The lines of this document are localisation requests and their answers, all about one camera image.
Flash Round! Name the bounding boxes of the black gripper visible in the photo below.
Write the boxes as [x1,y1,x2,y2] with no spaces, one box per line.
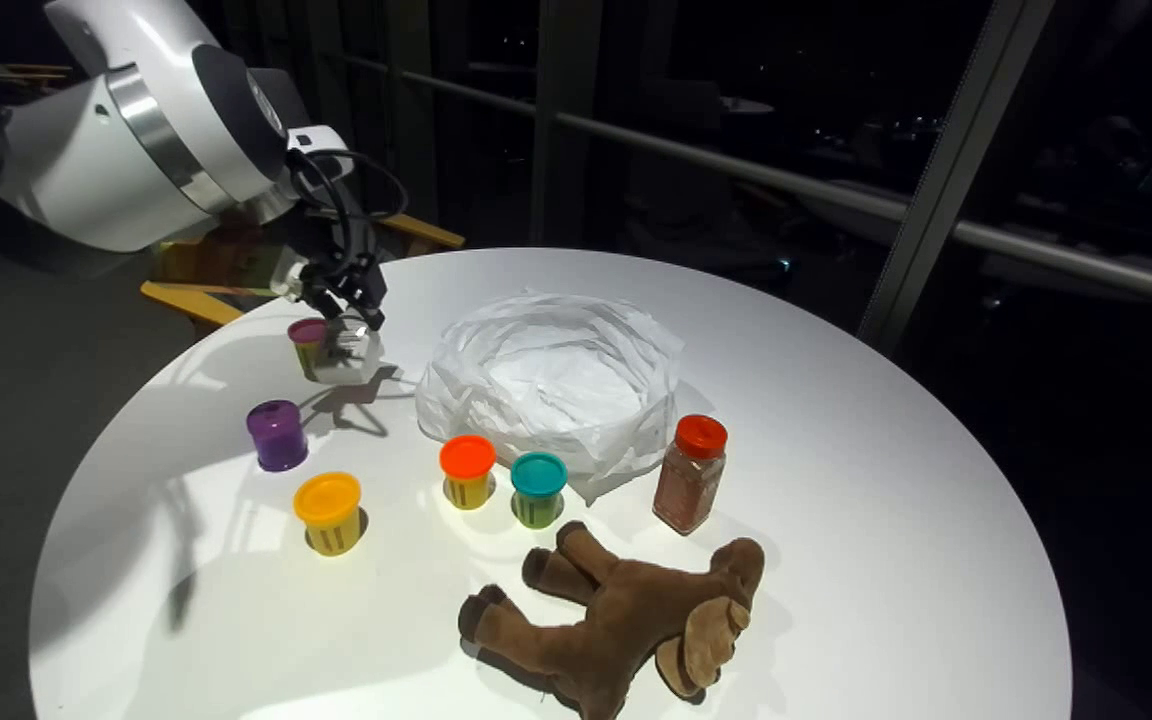
[289,196,391,342]

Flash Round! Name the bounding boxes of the orange lid dough tub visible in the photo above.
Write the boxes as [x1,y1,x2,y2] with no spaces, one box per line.
[436,431,505,517]

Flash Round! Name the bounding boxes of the metal window railing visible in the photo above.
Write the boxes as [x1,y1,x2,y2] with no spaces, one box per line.
[333,51,1152,320]

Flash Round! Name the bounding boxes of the brown plush dog toy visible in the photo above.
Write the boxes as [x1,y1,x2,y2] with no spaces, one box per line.
[450,517,767,720]

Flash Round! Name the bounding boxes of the red lid spice jar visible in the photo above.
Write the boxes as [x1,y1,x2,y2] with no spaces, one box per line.
[648,407,733,540]

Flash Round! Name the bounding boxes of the magenta lid dough tub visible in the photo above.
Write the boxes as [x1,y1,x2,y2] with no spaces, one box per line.
[282,314,340,384]

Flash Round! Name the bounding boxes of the white plastic bag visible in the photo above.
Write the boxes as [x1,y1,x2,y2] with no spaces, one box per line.
[407,292,686,508]

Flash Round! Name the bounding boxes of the dark window mullion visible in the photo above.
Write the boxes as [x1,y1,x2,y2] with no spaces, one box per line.
[523,0,609,247]

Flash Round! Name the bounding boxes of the slanted grey window post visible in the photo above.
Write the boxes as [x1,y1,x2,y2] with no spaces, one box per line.
[858,0,1059,351]

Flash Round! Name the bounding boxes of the teal lid dough tub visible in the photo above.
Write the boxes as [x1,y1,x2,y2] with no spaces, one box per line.
[507,448,571,532]

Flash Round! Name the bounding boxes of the white barcode label packet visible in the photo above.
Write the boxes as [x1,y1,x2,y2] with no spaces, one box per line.
[323,307,386,387]

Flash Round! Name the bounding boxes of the dark purple lid dough tub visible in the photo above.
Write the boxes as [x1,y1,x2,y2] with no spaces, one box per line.
[243,398,316,476]

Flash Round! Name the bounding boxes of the dark background chair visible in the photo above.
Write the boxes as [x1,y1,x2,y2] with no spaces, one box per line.
[0,6,88,122]

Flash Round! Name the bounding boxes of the grey lounge chair wooden armrests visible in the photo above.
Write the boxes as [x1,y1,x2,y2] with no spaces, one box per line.
[134,65,472,337]

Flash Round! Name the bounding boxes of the yellow lid dough tub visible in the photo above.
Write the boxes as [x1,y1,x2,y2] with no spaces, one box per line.
[289,469,373,561]

